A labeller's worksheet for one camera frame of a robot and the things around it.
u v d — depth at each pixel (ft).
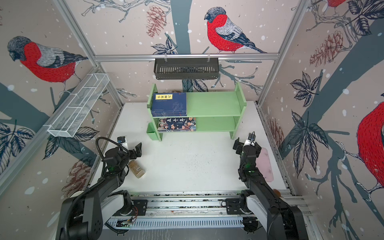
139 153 2.67
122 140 2.44
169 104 2.56
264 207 1.63
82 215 1.46
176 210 2.40
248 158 2.04
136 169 2.68
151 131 3.32
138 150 2.67
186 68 3.44
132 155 2.55
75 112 2.48
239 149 2.52
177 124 2.94
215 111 2.60
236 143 2.60
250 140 2.31
